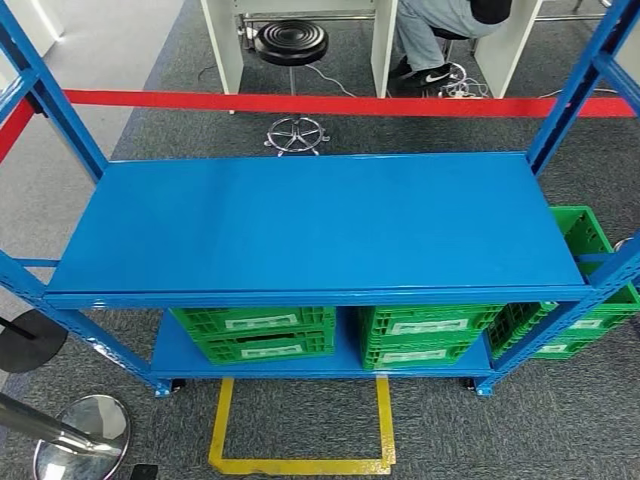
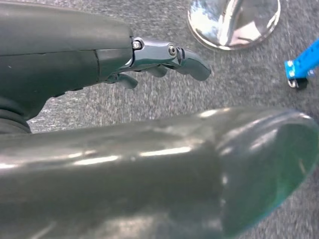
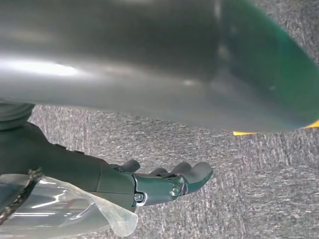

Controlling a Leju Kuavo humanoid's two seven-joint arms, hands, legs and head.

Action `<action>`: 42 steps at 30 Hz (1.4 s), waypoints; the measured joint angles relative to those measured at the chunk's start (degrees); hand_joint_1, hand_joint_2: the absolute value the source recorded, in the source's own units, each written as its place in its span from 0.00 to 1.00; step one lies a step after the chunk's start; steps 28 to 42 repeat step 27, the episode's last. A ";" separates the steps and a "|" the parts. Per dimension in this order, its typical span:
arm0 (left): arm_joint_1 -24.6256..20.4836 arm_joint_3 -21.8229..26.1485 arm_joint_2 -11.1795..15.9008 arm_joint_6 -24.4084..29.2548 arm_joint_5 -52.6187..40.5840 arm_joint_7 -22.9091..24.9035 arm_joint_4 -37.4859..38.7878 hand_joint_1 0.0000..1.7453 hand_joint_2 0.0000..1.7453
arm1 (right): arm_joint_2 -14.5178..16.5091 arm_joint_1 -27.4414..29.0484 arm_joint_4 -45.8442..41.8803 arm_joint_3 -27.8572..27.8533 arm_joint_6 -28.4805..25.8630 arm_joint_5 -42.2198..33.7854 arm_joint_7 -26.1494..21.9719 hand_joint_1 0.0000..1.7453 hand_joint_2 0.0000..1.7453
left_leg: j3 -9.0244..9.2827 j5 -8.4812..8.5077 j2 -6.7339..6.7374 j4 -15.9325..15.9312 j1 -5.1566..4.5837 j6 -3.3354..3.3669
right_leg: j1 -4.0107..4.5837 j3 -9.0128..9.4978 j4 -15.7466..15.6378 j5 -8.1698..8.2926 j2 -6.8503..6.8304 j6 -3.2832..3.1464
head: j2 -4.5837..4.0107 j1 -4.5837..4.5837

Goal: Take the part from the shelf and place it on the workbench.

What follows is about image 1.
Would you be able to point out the black stanchion with base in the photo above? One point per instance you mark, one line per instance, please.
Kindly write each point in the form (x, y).
(35, 344)

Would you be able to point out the black round stool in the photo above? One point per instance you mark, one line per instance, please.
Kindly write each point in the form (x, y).
(292, 40)
(445, 33)

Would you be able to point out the blue metal shelf rack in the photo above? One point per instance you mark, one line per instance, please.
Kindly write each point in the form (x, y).
(320, 225)

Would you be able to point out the red barrier belt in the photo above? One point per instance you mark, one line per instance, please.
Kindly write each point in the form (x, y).
(12, 129)
(300, 104)

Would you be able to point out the white desk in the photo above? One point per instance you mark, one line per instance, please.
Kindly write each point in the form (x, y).
(505, 53)
(220, 40)

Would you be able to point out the person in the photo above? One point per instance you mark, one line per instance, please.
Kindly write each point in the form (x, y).
(425, 26)

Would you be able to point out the yellow floor tape square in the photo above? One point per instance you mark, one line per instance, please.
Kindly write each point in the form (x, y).
(385, 424)

